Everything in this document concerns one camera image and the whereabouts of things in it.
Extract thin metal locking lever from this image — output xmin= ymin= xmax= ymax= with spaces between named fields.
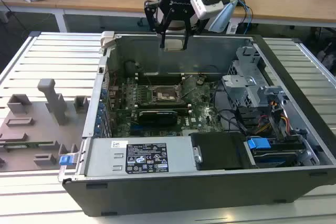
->
xmin=182 ymin=87 xmax=201 ymax=98

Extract grey power supply with label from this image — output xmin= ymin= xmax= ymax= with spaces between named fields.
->
xmin=86 ymin=136 xmax=197 ymax=178

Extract white power strip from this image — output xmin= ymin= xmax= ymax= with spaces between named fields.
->
xmin=225 ymin=21 xmax=239 ymax=35

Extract grey parts rack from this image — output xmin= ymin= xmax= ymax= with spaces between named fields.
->
xmin=0 ymin=78 xmax=92 ymax=175

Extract blue cable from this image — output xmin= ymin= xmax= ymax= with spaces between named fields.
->
xmin=234 ymin=0 xmax=255 ymax=36

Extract pale blue fabric sleeve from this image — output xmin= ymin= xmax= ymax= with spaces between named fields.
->
xmin=209 ymin=0 xmax=238 ymax=33

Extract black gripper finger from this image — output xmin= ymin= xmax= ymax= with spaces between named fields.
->
xmin=183 ymin=8 xmax=210 ymax=50
xmin=143 ymin=0 xmax=176 ymax=49

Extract metal drive cage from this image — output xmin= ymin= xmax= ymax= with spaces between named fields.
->
xmin=220 ymin=46 xmax=292 ymax=130

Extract pale grey case latch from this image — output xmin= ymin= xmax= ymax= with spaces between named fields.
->
xmin=100 ymin=31 xmax=117 ymax=49

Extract black wire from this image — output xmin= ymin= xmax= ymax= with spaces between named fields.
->
xmin=213 ymin=80 xmax=249 ymax=137

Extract green motherboard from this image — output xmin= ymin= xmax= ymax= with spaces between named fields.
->
xmin=109 ymin=74 xmax=228 ymax=138

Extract hard disk in blue carrier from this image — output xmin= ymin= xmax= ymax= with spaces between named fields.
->
xmin=245 ymin=135 xmax=310 ymax=169

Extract orange and yellow power wires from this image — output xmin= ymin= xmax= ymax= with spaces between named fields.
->
xmin=279 ymin=112 xmax=291 ymax=133
xmin=257 ymin=115 xmax=272 ymax=134

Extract blue case latch tab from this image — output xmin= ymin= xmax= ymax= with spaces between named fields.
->
xmin=59 ymin=155 xmax=72 ymax=167

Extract silver-topped CPU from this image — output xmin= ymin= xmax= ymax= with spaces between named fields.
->
xmin=164 ymin=39 xmax=185 ymax=51

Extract black and grey PC case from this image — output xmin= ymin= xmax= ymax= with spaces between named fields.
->
xmin=58 ymin=31 xmax=336 ymax=218

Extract CPU socket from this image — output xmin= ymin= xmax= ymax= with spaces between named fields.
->
xmin=148 ymin=84 xmax=185 ymax=105

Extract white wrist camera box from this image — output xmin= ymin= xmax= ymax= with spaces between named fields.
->
xmin=189 ymin=0 xmax=224 ymax=22

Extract green RAM stick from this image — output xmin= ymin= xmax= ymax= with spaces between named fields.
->
xmin=0 ymin=142 xmax=60 ymax=149

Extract graphics card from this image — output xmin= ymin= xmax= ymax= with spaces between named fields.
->
xmin=137 ymin=110 xmax=180 ymax=128

